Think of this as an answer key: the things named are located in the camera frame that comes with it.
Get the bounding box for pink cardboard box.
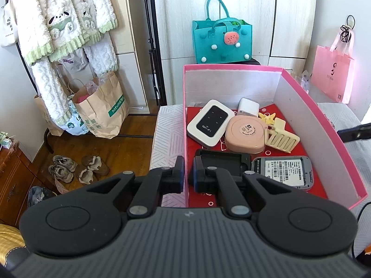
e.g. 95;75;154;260
182;64;368;210

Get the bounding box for yellow star hair clip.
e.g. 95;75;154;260
257;111;276;126

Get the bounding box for black phone holder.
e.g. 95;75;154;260
195;148;252;180

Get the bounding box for pink round case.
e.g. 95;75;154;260
225;115;265;154

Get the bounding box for white charger adapter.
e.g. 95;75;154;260
238;98;260;118

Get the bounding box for crumpled clear plastic bag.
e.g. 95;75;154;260
300;69;313;93

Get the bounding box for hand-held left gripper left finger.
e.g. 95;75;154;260
87;156;184;219

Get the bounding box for white green plastic bag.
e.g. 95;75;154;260
59;98;90;135

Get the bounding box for cream cabinet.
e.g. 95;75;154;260
110;0;150;115

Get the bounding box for brown slipper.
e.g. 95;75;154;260
78;168;95;185
81;155;111;176

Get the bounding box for grey plastic bag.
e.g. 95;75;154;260
27;186;58;209

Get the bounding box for white fluffy pajama pants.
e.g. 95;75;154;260
29;32;119;125

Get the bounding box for black folded tripod stand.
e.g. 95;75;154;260
141;0;168;106

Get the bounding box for black clothes rack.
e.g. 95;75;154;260
16;43;55;154

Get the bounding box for cream hair claw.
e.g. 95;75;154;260
264;118;301;154

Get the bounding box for grey device with label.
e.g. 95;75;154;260
251;155;315;192

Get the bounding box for white canvas tote bag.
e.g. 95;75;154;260
0;0;18;47

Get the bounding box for teal felt tote bag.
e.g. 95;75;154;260
192;0;253;65

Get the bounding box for white pocket router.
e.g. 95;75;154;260
187;99;232;148

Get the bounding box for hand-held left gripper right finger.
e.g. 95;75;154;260
188;156;290;219

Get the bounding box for brown paper bag green label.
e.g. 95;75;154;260
71;71;130;139

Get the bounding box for small green white package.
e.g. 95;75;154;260
0;132;15;151

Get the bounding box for white hanging plastic bag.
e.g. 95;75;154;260
58;49;89;74

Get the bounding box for black cable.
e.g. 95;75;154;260
351;200;371;264

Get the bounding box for white wardrobe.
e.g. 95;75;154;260
152;0;318;106

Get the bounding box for plain brown paper bag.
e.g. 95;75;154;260
33;78;84;136

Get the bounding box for white fluffy pajama jacket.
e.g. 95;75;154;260
10;0;119;67

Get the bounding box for yellow blanket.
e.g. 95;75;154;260
0;224;29;270

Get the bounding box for wooden cabinet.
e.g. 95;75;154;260
0;140;55;226

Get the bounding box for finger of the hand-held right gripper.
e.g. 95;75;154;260
337;122;371;143

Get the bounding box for white patterned table cover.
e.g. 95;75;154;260
150;103;371;255

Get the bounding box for pink shopping bag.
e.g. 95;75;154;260
311;30;355;104

